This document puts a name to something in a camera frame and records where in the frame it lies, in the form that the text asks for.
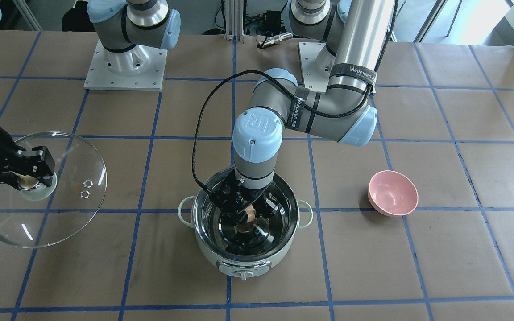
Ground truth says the aluminium frame post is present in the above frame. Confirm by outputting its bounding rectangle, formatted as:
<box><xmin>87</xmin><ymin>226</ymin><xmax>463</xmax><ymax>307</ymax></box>
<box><xmin>223</xmin><ymin>0</ymin><xmax>245</xmax><ymax>42</ymax></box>

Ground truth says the pale green cooking pot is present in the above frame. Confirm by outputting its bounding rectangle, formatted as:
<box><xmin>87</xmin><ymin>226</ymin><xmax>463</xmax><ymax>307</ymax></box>
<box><xmin>178</xmin><ymin>173</ymin><xmax>315</xmax><ymax>280</ymax></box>

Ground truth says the brown egg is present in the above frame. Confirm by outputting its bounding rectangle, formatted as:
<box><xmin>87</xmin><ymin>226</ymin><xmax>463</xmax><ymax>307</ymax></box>
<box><xmin>245</xmin><ymin>205</ymin><xmax>257</xmax><ymax>223</ymax></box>

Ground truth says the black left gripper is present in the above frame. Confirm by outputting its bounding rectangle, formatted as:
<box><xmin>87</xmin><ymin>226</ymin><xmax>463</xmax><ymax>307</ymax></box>
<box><xmin>212</xmin><ymin>172</ymin><xmax>280</xmax><ymax>228</ymax></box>

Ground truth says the pink bowl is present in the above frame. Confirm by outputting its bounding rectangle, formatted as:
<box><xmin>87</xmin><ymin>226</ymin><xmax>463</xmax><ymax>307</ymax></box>
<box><xmin>367</xmin><ymin>170</ymin><xmax>419</xmax><ymax>217</ymax></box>

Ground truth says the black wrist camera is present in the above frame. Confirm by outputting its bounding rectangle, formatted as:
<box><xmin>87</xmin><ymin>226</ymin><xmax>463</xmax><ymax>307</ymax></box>
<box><xmin>211</xmin><ymin>175</ymin><xmax>243</xmax><ymax>207</ymax></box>

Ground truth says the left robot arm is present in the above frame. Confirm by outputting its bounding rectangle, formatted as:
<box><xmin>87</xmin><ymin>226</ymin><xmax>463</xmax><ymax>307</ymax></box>
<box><xmin>204</xmin><ymin>0</ymin><xmax>398</xmax><ymax>224</ymax></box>

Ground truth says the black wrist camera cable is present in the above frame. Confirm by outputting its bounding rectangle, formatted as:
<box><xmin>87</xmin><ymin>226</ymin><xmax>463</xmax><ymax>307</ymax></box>
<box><xmin>192</xmin><ymin>67</ymin><xmax>376</xmax><ymax>201</ymax></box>

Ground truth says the glass pot lid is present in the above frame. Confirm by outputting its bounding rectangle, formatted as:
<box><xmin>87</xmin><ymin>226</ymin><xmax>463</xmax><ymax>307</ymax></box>
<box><xmin>0</xmin><ymin>131</ymin><xmax>108</xmax><ymax>248</ymax></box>

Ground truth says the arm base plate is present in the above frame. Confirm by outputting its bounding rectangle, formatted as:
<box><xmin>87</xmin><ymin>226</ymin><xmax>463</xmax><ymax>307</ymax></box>
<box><xmin>83</xmin><ymin>41</ymin><xmax>168</xmax><ymax>91</ymax></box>
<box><xmin>298</xmin><ymin>42</ymin><xmax>335</xmax><ymax>93</ymax></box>

